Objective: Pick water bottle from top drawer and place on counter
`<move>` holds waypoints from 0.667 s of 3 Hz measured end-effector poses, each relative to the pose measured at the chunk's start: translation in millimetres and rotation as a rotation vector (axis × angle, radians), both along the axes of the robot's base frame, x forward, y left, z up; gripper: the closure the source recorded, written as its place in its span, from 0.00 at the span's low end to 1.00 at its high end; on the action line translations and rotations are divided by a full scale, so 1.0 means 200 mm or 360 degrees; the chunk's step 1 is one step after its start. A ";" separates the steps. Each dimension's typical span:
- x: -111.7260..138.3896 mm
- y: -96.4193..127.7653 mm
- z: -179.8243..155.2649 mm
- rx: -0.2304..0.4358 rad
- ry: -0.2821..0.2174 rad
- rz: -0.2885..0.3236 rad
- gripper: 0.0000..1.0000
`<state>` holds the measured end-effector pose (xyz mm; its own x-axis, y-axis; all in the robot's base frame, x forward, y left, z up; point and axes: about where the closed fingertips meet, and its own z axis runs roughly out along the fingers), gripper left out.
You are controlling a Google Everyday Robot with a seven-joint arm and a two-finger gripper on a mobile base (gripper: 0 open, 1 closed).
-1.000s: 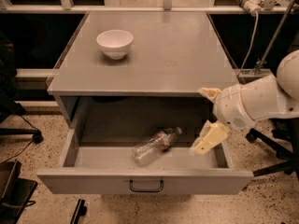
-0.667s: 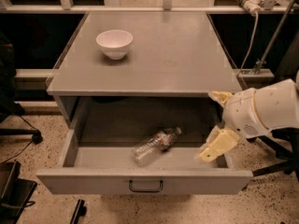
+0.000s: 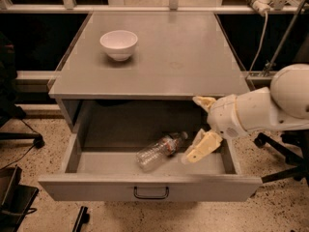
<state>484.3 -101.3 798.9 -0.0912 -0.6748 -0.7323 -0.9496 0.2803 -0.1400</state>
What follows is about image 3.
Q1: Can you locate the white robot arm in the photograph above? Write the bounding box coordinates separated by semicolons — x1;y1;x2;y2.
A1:
183;64;309;164

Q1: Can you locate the black floor bracket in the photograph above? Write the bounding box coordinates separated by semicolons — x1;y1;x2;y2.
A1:
71;206;90;232

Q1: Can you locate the white power cable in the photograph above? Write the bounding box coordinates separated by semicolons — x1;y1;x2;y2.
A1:
245;12;269;80

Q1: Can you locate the black drawer handle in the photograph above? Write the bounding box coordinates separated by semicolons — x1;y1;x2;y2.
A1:
133;187;169;200

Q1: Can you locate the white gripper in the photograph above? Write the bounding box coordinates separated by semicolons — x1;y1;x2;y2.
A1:
182;95;247;164

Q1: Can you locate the metal diagonal rod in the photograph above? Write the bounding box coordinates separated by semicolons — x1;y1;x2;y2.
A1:
260;0;306;77

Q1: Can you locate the black office chair base right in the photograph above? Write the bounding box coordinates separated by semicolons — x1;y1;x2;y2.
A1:
254;130;309;186

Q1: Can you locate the white ceramic bowl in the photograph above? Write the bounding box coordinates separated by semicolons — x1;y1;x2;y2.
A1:
99;30;138;61

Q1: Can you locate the grey cabinet counter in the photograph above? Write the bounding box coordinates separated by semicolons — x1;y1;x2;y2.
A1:
47;11;253;135

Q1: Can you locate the black chair base left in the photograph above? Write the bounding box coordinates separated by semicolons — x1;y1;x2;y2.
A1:
0;32;46;149

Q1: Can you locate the clear plastic water bottle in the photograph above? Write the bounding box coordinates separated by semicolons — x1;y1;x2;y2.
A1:
136;131;188;172

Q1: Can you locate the grey open top drawer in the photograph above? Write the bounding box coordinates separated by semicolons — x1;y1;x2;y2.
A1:
39;101;262;202

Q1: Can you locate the white power strip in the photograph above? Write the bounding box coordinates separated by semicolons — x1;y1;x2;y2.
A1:
245;0;273;16

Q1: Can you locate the black bin lower left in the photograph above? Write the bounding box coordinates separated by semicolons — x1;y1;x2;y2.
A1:
0;166;39;232

